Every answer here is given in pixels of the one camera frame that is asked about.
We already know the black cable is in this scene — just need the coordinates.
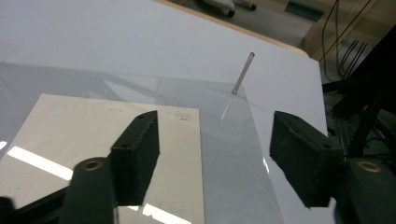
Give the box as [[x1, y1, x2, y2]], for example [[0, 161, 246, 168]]
[[320, 0, 375, 82]]

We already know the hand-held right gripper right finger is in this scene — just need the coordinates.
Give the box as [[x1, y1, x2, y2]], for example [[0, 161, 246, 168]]
[[269, 110, 346, 209]]

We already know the clear acrylic photo frame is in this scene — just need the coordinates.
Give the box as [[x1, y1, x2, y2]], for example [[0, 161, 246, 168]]
[[0, 61, 285, 224]]

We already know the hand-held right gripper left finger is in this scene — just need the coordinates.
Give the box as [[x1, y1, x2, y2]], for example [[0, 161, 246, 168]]
[[109, 110, 162, 207]]

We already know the thin metal frame pin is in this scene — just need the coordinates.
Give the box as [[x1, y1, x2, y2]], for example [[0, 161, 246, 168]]
[[231, 51, 256, 96]]

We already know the teal flat object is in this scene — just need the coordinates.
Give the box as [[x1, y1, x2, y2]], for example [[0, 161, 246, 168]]
[[284, 1, 325, 22]]

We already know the grey chair leg black caster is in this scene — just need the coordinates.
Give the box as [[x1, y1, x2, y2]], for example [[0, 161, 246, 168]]
[[233, 0, 258, 12]]

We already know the black metal stand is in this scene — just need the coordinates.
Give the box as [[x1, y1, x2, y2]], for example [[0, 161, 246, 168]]
[[322, 27, 396, 164]]

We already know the beige postcard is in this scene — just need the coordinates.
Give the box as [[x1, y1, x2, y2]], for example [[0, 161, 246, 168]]
[[0, 93, 205, 224]]

